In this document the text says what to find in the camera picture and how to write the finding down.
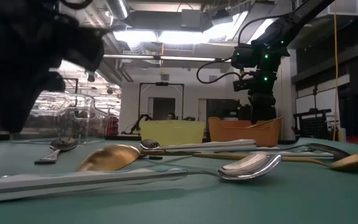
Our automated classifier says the green table mat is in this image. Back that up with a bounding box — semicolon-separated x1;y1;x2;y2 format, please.
0;136;358;224

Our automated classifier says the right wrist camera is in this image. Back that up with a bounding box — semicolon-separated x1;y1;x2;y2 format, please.
232;77;255;93

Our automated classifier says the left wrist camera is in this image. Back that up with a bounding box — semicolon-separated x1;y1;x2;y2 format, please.
62;27;106;73

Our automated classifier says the black wire cart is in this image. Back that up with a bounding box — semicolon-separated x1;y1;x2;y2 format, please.
293;108;333;140

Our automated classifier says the shiny silver duct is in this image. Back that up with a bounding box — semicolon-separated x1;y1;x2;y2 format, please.
106;0;130;20

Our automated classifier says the gold spoon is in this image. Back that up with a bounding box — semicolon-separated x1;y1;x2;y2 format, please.
75;143;198;172
246;116;285;129
193;150;358;172

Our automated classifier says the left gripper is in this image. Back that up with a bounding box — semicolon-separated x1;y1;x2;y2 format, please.
0;6;74;133

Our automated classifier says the yellow hanging cable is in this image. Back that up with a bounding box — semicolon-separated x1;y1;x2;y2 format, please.
332;11;339;141

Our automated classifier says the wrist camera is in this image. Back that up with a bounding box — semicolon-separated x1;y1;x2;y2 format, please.
62;27;106;73
232;77;255;93

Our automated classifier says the white ceiling unit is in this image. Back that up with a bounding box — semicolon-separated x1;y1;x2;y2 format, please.
327;0;358;17

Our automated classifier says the clear plastic bin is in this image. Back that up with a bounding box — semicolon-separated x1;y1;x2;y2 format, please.
10;92;111;146

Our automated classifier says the grey ceiling box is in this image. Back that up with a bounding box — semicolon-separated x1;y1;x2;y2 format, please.
180;8;202;29

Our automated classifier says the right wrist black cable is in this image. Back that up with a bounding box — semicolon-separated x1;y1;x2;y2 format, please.
196;58;244;85

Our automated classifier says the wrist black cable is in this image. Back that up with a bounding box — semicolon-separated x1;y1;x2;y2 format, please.
58;0;94;10
196;58;244;85

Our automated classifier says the orange plastic bin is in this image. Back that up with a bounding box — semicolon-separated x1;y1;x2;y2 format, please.
208;116;284;148

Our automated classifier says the yellow plastic bin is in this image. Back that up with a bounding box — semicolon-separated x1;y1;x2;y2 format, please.
139;119;206;147

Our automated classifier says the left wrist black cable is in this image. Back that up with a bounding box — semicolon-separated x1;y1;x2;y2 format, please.
58;0;94;10

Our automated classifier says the long ceiling light strip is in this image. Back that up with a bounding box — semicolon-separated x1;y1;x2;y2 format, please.
103;54;231;62

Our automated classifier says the red tool cabinet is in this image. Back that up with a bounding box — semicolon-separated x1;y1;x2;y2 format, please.
106;115;120;136

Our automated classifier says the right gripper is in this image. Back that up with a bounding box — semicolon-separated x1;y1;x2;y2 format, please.
249;70;278;125

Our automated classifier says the black equipment case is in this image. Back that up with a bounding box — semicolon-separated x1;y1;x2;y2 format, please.
239;105;251;121

